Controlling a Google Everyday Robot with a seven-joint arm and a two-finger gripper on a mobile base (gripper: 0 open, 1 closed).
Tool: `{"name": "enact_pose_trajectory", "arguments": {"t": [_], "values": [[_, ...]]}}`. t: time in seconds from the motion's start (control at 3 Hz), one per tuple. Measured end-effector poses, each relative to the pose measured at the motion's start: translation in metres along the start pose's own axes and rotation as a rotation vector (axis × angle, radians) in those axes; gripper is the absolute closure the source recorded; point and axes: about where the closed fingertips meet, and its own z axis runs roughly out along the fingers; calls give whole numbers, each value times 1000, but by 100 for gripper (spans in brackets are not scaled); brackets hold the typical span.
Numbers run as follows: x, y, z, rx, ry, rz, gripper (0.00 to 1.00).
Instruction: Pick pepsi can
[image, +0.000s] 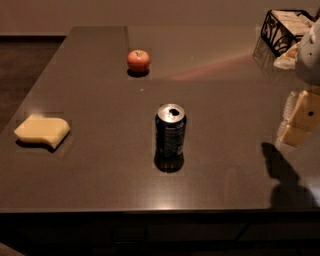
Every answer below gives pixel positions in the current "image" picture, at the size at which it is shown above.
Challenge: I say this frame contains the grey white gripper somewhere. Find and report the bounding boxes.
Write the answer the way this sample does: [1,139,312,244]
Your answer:
[277,19,320,147]

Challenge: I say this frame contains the dark blue pepsi can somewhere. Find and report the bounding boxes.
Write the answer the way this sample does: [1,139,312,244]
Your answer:
[155,104,187,158]

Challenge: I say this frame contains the crumpled white snack bag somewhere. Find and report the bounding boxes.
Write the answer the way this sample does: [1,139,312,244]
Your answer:
[274,44,299,70]

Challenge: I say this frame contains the white packets in basket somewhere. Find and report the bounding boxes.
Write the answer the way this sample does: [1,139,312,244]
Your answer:
[271,10,314,35]

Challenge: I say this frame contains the red apple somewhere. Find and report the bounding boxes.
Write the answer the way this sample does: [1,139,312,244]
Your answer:
[127,49,150,73]

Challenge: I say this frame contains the yellow sponge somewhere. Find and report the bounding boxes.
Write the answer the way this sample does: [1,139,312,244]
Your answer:
[14,114,70,149]

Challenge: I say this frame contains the black wire basket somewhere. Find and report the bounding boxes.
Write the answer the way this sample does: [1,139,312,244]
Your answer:
[260,9,316,57]

